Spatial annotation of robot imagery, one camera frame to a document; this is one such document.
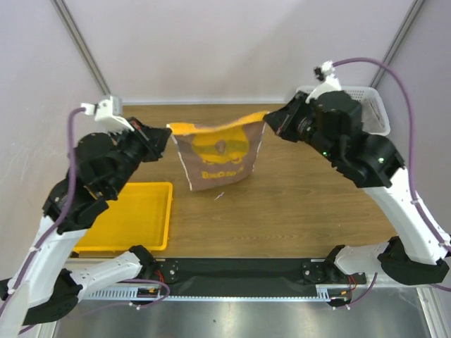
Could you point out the brown towel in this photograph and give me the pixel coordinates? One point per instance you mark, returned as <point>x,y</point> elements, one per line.
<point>219,155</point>

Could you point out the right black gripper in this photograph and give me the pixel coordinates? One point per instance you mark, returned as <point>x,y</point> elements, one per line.
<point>289,120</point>

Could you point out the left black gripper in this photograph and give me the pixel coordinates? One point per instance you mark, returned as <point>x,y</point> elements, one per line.
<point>153,139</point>

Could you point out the grey towel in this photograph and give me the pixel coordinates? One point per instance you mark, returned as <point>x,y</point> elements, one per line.
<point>371,118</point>

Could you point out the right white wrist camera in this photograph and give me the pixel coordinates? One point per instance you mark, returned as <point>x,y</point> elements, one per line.
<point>325,74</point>

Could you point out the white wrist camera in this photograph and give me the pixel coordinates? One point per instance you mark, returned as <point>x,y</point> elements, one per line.
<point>325,74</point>
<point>109,114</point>

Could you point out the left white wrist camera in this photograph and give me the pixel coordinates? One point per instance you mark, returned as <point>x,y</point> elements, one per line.
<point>109,114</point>

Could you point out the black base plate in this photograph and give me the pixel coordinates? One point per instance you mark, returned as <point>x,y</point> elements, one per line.
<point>249,277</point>

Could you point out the aluminium frame rail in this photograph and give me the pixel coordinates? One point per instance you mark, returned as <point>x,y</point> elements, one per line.
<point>76,35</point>

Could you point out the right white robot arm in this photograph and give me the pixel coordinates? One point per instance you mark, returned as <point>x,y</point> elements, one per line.
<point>416,254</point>

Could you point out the yellow plastic bin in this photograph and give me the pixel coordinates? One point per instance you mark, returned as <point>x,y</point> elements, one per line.
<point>140,216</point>

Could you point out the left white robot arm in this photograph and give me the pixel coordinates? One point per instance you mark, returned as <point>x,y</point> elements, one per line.
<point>101,164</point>

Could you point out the white perforated basket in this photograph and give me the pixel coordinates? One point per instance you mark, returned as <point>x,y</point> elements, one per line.
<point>345,110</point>

